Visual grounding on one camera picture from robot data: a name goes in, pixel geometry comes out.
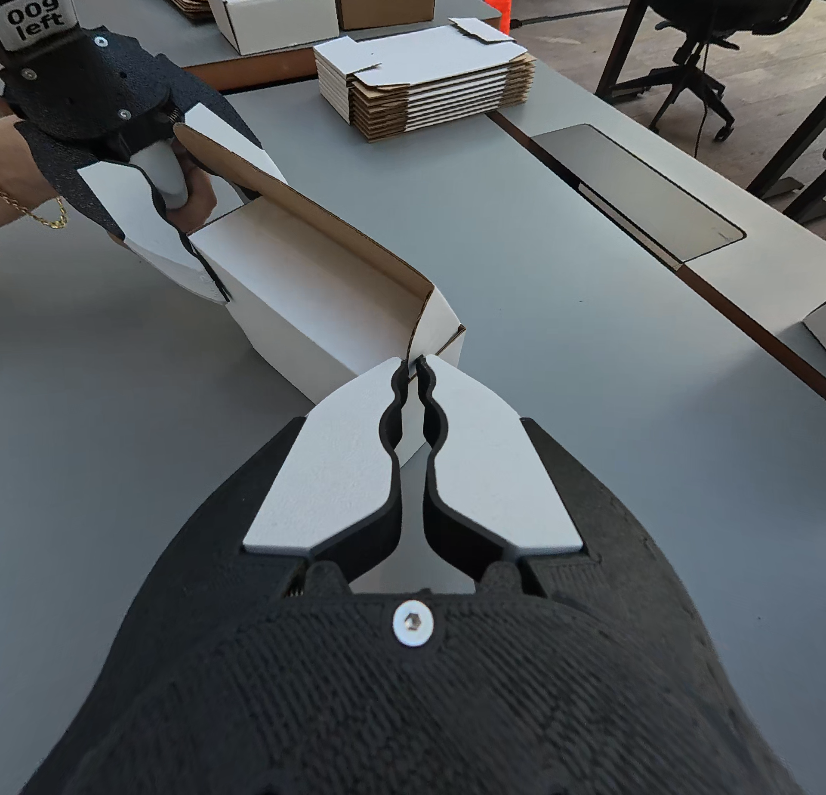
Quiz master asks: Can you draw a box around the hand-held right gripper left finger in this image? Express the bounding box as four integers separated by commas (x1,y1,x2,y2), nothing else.
241,356,406,574

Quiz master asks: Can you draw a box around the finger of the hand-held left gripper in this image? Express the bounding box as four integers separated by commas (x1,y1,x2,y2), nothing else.
185,101,289,203
76,160,232,305

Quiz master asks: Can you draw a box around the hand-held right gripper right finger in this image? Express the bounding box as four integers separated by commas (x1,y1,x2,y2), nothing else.
416,353,586,562

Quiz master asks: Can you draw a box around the white cardboard box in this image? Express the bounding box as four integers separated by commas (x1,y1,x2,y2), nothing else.
173,122,467,472

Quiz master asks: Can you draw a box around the person's left forearm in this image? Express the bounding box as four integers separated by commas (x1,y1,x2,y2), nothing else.
0,116,67,229

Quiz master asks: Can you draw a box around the person's left hand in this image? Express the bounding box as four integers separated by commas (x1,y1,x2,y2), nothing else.
106,152,218,248

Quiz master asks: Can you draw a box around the large assembled white carton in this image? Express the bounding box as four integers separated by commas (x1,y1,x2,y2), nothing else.
203,0,341,57

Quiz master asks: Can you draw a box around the stack of flat white cartons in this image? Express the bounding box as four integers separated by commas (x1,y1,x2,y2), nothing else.
314,17,538,144

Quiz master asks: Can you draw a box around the brown cardboard carton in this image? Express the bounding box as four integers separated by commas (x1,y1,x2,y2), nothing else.
333,0,437,32

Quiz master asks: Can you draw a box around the black desk leg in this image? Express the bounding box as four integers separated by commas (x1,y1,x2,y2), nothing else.
594,0,667,104
747,65,826,223

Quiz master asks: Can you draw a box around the black office chair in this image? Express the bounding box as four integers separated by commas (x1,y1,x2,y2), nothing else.
635,0,815,142

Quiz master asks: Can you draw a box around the gold chain bracelet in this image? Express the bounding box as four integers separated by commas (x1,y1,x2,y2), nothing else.
0,191,69,231

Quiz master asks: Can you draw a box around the grey table cable hatch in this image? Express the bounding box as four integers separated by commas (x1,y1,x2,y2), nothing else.
529,123,747,264

